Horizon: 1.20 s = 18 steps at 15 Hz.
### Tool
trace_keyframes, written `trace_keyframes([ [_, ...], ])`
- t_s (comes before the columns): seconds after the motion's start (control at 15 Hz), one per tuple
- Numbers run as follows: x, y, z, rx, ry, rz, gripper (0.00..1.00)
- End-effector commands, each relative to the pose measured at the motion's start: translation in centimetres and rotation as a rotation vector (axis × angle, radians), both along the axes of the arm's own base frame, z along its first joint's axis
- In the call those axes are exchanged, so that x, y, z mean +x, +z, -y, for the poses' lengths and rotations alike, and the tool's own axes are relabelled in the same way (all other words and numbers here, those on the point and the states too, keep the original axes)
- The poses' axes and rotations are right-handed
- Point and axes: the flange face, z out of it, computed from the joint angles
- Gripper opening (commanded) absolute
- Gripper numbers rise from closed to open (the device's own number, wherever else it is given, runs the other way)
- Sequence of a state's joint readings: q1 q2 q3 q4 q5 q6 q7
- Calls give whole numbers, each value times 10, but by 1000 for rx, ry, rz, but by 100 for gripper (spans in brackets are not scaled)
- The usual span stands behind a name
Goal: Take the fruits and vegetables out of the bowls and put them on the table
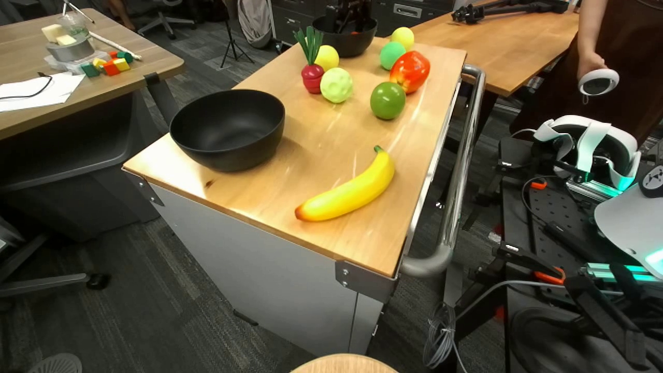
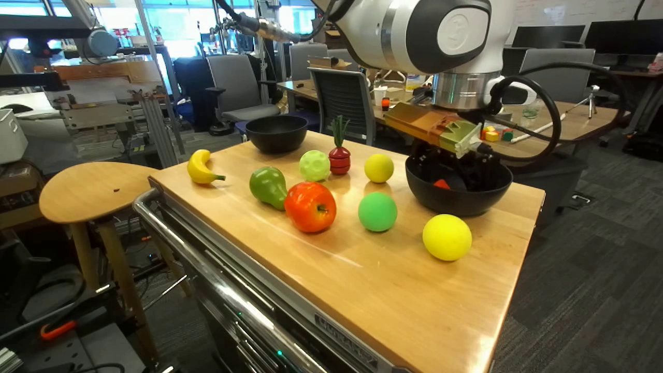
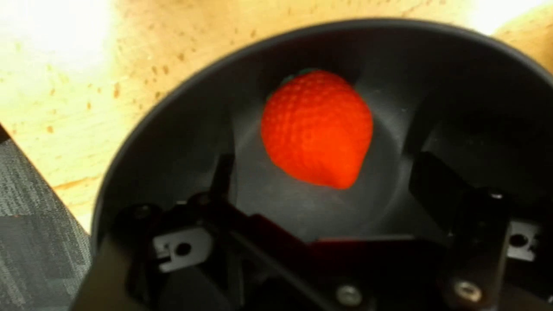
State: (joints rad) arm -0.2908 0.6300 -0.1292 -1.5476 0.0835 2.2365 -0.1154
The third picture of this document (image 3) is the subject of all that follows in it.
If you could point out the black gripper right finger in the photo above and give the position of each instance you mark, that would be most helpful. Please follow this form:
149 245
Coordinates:
438 188

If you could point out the red toy strawberry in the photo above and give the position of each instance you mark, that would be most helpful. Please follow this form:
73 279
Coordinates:
317 127

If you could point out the large black bowl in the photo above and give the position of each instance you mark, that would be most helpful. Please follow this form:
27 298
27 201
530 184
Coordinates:
184 127

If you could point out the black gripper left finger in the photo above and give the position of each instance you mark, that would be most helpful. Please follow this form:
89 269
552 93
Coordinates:
225 191

